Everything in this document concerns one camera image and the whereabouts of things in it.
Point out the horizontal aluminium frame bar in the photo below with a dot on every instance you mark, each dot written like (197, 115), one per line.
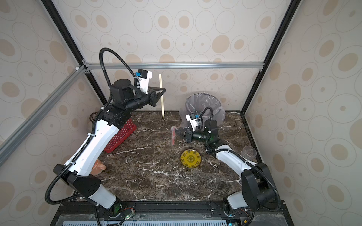
(203, 65)

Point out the wooden chopstick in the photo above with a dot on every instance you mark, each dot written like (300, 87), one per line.
(162, 99)

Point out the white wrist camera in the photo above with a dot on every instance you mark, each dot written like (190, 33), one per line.
(142, 80)
(194, 121)

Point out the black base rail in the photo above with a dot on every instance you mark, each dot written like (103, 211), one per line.
(169, 213)

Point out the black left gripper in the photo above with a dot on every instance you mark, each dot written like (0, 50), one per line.
(154, 97)

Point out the yellow patterned plate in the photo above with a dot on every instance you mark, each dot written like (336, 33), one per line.
(190, 158)

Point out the red silver toaster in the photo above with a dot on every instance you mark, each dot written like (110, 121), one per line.
(128, 128)

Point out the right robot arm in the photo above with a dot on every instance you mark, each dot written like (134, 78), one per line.
(258, 187)

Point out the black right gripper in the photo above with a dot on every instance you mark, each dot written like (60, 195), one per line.
(189, 135)

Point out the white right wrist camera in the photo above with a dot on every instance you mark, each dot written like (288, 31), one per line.
(194, 121)

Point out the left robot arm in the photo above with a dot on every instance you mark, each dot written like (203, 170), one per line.
(109, 120)

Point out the orange ceramic cup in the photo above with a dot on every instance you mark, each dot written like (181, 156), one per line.
(98, 168)

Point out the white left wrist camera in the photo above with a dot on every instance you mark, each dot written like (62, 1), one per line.
(142, 80)

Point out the left aluminium frame bar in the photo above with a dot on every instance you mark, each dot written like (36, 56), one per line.
(19, 135)

